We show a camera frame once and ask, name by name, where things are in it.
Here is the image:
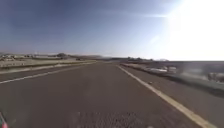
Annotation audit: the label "grey asphalt road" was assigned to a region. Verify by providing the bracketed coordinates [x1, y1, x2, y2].
[0, 61, 224, 128]

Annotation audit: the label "distant buildings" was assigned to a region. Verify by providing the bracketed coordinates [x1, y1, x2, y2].
[0, 52, 84, 62]

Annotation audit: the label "robot's own part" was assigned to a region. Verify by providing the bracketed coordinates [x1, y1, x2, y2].
[0, 111, 9, 128]

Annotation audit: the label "low concrete barrier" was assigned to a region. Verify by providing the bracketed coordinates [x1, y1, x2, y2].
[120, 62, 224, 98]

